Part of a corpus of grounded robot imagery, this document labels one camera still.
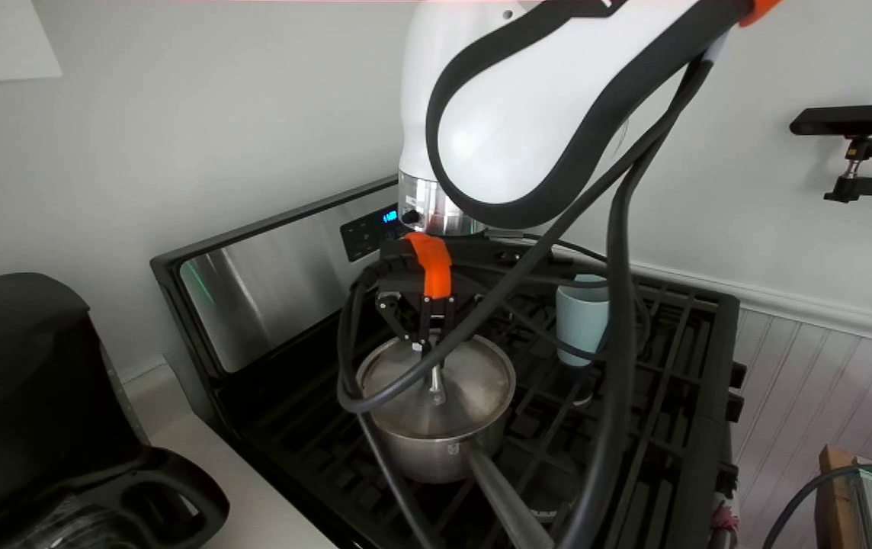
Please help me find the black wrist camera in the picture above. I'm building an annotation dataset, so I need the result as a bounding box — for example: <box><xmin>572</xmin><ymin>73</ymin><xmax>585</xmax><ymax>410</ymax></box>
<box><xmin>377</xmin><ymin>240</ymin><xmax>488</xmax><ymax>297</ymax></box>

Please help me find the black coffee maker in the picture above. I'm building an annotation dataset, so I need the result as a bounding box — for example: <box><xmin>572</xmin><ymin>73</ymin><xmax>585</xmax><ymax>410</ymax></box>
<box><xmin>0</xmin><ymin>272</ymin><xmax>231</xmax><ymax>549</ymax></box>

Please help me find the light blue plastic cup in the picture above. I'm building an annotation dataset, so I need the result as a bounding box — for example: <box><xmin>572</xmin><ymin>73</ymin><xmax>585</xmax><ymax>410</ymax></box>
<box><xmin>554</xmin><ymin>272</ymin><xmax>613</xmax><ymax>370</ymax></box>

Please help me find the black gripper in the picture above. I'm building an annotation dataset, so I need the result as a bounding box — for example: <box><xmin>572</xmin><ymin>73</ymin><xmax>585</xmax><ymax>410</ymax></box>
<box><xmin>373</xmin><ymin>277</ymin><xmax>488</xmax><ymax>354</ymax></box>

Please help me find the wooden board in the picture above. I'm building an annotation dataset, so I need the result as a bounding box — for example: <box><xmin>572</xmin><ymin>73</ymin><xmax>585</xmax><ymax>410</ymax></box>
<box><xmin>818</xmin><ymin>441</ymin><xmax>872</xmax><ymax>549</ymax></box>

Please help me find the orange strap on arm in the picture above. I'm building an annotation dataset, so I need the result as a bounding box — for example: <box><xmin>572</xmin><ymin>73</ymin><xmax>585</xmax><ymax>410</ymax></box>
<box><xmin>738</xmin><ymin>0</ymin><xmax>783</xmax><ymax>28</ymax></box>

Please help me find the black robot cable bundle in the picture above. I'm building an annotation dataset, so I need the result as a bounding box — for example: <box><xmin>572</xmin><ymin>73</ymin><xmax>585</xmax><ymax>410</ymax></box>
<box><xmin>331</xmin><ymin>0</ymin><xmax>738</xmax><ymax>549</ymax></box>

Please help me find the stainless steel gas stove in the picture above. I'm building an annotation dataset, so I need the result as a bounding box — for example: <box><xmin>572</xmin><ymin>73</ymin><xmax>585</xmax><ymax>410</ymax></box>
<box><xmin>145</xmin><ymin>145</ymin><xmax>751</xmax><ymax>549</ymax></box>

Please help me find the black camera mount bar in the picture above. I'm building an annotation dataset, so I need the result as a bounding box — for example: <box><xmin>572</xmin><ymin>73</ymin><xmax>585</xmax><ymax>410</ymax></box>
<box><xmin>785</xmin><ymin>101</ymin><xmax>872</xmax><ymax>209</ymax></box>

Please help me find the thin dark floor cable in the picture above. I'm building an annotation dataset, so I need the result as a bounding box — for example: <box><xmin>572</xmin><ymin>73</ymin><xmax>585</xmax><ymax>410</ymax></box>
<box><xmin>759</xmin><ymin>464</ymin><xmax>865</xmax><ymax>549</ymax></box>

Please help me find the steel saucepan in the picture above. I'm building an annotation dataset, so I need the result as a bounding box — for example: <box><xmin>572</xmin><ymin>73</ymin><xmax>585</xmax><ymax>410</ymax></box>
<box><xmin>353</xmin><ymin>332</ymin><xmax>558</xmax><ymax>549</ymax></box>

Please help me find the patterned dish towel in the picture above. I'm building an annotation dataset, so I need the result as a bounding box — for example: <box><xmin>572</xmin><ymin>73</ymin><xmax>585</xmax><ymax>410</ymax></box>
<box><xmin>709</xmin><ymin>498</ymin><xmax>741</xmax><ymax>537</ymax></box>

